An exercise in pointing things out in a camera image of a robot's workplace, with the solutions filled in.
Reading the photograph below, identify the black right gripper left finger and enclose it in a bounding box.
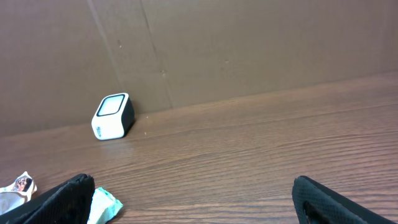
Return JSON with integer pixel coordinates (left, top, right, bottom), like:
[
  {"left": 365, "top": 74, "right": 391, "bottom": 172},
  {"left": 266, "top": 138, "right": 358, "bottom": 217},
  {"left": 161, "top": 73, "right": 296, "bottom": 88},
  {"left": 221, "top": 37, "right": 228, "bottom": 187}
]
[{"left": 1, "top": 174, "right": 95, "bottom": 224}]

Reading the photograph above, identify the teal wet wipes pack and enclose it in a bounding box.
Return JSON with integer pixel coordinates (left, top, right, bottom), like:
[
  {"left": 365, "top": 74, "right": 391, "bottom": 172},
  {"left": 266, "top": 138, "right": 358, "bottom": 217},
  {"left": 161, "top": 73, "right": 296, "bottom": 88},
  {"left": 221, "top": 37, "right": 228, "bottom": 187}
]
[{"left": 87, "top": 187, "right": 123, "bottom": 224}]

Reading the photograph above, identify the white barcode scanner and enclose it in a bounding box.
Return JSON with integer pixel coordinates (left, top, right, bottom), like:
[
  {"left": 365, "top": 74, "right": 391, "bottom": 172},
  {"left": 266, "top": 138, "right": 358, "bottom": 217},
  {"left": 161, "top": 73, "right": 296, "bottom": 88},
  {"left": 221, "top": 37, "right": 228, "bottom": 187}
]
[{"left": 91, "top": 93, "right": 135, "bottom": 141}]

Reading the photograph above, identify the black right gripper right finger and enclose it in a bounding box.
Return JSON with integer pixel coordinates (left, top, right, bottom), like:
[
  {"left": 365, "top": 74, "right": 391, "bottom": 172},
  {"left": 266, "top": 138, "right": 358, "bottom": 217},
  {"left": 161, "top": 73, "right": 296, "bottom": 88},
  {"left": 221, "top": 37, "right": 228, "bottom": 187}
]
[{"left": 292, "top": 175, "right": 395, "bottom": 224}]

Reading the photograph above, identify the beige brown snack pouch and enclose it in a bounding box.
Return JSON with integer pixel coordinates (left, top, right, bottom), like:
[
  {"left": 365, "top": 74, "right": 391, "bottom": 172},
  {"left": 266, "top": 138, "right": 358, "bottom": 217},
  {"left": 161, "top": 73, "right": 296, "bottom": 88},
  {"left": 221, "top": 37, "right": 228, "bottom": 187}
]
[{"left": 0, "top": 171, "right": 37, "bottom": 215}]

